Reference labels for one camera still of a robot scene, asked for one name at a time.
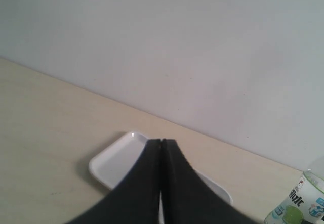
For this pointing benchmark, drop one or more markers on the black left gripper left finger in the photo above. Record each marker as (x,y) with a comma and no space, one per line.
(136,198)

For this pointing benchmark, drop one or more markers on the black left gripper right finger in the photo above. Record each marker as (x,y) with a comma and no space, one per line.
(185,197)

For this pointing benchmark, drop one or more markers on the clear plastic drink bottle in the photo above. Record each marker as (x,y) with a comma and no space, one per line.
(304,203)

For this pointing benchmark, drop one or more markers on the white plastic tray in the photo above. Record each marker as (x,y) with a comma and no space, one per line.
(112,165)

